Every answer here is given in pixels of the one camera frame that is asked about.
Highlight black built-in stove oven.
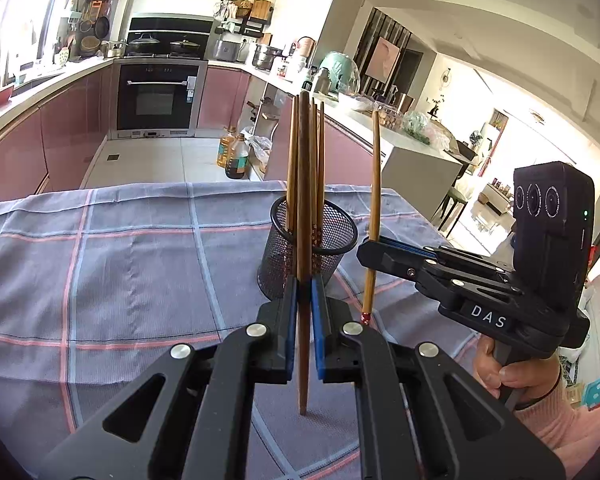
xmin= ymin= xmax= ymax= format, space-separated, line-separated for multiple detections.
xmin=109 ymin=12 xmax=216 ymax=141

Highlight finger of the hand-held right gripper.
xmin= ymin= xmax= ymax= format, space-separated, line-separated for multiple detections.
xmin=356 ymin=238 xmax=438 ymax=286
xmin=380 ymin=240 xmax=512 ymax=277

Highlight black mesh utensil holder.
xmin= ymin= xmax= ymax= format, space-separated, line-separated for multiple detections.
xmin=256 ymin=196 xmax=359 ymax=306

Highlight dark cooking oil bottle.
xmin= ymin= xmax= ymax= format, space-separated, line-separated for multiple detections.
xmin=225 ymin=133 xmax=251 ymax=180

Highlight yellow cooking oil bottle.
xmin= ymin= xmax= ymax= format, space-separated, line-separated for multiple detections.
xmin=216 ymin=126 xmax=238 ymax=170

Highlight pink cabinet beside oven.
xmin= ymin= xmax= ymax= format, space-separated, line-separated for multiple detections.
xmin=196 ymin=65 xmax=251 ymax=132

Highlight white plastic bag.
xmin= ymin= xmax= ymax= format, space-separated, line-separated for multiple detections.
xmin=247 ymin=135 xmax=273 ymax=173

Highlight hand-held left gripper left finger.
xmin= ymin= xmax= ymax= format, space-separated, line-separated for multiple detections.
xmin=37 ymin=276 xmax=299 ymax=480

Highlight silver rice cooker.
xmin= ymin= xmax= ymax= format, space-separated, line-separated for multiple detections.
xmin=212 ymin=36 xmax=242 ymax=61

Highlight white bowl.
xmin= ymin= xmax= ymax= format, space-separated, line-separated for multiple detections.
xmin=337 ymin=94 xmax=376 ymax=111

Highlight clear container of nuts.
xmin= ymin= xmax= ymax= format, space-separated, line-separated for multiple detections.
xmin=377 ymin=107 xmax=406 ymax=131

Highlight steel stockpot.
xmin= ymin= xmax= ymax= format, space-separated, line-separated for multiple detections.
xmin=252 ymin=44 xmax=283 ymax=71

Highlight blue checked tablecloth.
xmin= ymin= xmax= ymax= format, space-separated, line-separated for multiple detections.
xmin=0 ymin=181 xmax=481 ymax=480

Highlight person's right hand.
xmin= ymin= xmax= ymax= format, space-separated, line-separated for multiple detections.
xmin=472 ymin=335 xmax=564 ymax=411

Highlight black lidded wok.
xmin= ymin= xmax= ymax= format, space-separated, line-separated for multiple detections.
xmin=169 ymin=36 xmax=202 ymax=57
xmin=128 ymin=32 xmax=161 ymax=56

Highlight pink wall painting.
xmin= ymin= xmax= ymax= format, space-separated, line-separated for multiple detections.
xmin=370 ymin=36 xmax=401 ymax=83

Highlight kitchen window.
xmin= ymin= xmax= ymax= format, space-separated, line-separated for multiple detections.
xmin=0 ymin=0 xmax=81 ymax=76

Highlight green air fryer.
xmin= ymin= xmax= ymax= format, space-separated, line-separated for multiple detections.
xmin=320 ymin=51 xmax=359 ymax=95

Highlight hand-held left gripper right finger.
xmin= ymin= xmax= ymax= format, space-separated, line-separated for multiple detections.
xmin=311 ymin=274 xmax=566 ymax=480

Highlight hanging kitchen utensils rack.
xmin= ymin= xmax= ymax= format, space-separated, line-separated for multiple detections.
xmin=62 ymin=0 xmax=113 ymax=56

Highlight bag of green vegetables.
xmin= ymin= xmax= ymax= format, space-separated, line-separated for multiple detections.
xmin=402 ymin=110 xmax=448 ymax=148

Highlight black wall rack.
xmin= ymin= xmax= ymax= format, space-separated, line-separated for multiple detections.
xmin=215 ymin=0 xmax=273 ymax=38

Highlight person's right forearm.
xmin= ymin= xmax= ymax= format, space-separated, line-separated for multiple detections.
xmin=512 ymin=380 xmax=600 ymax=466

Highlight long pink base cabinets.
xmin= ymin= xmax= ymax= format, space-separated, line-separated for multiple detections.
xmin=0 ymin=62 xmax=116 ymax=206

